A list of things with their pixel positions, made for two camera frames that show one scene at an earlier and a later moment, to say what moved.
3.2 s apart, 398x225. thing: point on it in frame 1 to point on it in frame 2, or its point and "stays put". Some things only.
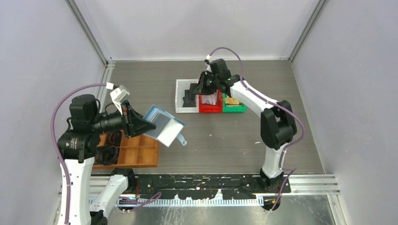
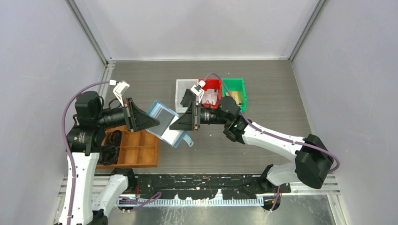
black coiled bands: [106, 155] stays put
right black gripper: [203, 75] to [188, 122]
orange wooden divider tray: [140, 152] stays put
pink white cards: [210, 99] stays put
